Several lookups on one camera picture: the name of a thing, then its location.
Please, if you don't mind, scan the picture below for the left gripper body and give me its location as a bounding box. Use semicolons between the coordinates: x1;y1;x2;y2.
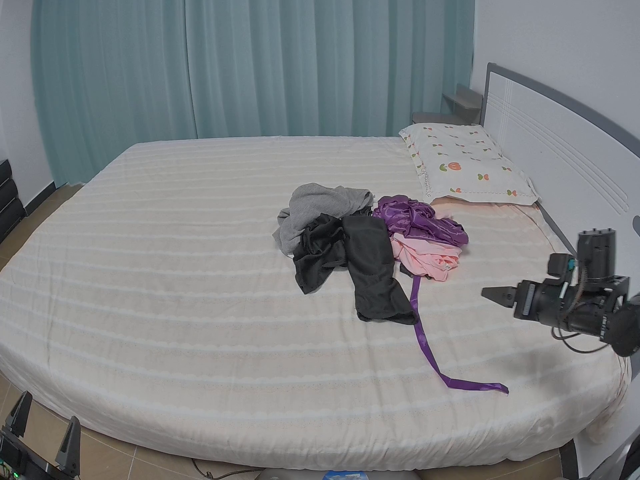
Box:
0;425;81;480

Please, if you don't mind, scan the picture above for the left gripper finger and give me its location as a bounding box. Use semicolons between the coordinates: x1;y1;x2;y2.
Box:
5;390;34;439
54;415;82;470

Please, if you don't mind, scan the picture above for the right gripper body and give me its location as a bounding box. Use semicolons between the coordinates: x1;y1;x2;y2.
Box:
514;279;577;327

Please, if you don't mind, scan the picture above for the black T-shirt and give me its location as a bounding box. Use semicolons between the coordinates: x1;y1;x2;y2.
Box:
292;213;420;327

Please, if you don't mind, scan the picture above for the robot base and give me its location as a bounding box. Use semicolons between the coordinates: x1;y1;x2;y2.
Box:
260;468;421;480

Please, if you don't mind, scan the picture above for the bed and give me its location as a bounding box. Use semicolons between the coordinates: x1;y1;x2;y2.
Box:
0;62;640;480

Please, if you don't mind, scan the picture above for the pink garment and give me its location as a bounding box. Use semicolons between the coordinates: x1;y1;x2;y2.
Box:
390;232;463;284

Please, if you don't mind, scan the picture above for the purple garment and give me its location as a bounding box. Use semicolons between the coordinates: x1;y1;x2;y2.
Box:
372;194;510;395

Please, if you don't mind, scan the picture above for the white printed pillow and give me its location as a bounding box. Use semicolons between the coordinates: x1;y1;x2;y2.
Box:
398;123;541;205

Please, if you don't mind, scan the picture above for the black chest of drawers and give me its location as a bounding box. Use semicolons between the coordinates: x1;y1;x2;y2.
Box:
0;158;27;244

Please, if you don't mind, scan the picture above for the grey bedside table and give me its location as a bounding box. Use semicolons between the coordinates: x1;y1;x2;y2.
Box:
411;84;485;126

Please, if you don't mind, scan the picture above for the grey garment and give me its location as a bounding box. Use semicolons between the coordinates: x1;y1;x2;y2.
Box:
272;182;376;258

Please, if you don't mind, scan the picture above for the blue-green curtain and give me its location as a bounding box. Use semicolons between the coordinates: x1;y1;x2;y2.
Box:
182;0;476;139
31;0;198;189

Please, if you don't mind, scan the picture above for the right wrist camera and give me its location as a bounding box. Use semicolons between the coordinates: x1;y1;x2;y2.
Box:
546;253;575;289

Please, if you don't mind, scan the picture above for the black cable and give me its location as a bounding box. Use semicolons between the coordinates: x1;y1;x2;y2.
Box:
191;459;263;480
551;325;610;354

